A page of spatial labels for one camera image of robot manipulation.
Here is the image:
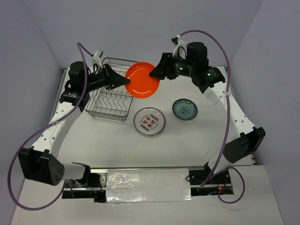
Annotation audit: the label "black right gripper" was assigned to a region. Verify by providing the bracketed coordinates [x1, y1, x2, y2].
[148, 52, 195, 80]

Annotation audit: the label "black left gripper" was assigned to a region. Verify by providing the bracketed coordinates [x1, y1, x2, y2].
[83, 63, 130, 92]

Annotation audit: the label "orange plate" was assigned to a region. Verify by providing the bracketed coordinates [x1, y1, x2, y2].
[125, 62, 160, 98]

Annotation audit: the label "blue green patterned plate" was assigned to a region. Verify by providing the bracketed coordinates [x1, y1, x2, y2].
[172, 98, 198, 121]

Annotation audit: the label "white plate red characters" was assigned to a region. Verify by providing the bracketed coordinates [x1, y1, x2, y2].
[133, 107, 166, 136]

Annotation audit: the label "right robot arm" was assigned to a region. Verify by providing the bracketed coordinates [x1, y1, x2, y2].
[150, 42, 266, 183]

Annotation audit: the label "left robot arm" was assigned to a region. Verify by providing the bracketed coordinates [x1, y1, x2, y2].
[18, 61, 130, 187]

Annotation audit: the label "silver foil covered panel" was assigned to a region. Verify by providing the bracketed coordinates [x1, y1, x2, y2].
[106, 168, 192, 203]

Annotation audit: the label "grey wire dish rack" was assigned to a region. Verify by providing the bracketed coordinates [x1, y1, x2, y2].
[85, 57, 136, 122]

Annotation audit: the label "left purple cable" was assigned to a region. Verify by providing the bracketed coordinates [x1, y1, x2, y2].
[7, 42, 99, 210]

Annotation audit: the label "purple cable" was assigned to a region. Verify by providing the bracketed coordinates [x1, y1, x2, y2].
[178, 30, 246, 203]
[7, 42, 99, 210]

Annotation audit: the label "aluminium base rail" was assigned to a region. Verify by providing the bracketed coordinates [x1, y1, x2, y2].
[62, 167, 233, 203]

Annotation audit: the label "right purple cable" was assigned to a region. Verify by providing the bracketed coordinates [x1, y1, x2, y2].
[178, 30, 246, 203]

